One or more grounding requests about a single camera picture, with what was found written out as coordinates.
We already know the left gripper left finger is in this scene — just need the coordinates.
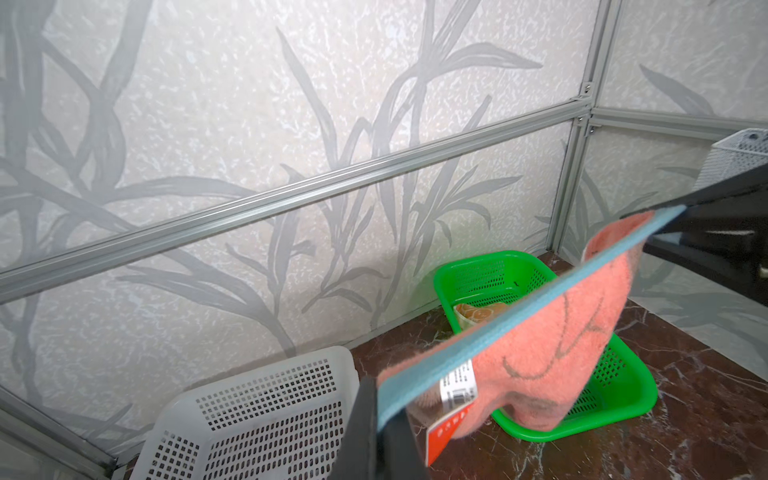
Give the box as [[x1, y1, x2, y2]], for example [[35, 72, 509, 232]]
[[329, 377, 377, 480]]

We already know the aluminium frame rail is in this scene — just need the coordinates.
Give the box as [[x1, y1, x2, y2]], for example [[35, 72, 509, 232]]
[[1, 98, 590, 303]]

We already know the white perforated plastic basket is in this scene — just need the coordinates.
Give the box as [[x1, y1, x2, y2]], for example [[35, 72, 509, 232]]
[[132, 346, 359, 479]]

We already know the white wire mesh basket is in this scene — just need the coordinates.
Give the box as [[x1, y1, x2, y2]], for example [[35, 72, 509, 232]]
[[693, 128, 768, 191]]

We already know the pink brown bear towel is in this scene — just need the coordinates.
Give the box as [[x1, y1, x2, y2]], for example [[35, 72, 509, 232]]
[[377, 206, 683, 437]]

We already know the green perforated plastic basket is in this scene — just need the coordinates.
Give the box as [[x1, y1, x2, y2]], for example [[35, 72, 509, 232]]
[[434, 251, 658, 442]]

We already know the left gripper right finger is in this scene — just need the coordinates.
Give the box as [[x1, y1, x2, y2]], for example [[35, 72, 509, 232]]
[[379, 409, 429, 480]]

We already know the cream orange patterned towel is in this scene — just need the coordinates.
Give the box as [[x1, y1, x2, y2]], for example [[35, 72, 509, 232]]
[[454, 303, 511, 331]]

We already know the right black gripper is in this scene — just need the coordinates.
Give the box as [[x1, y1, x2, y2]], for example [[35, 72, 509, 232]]
[[641, 165, 767, 305]]

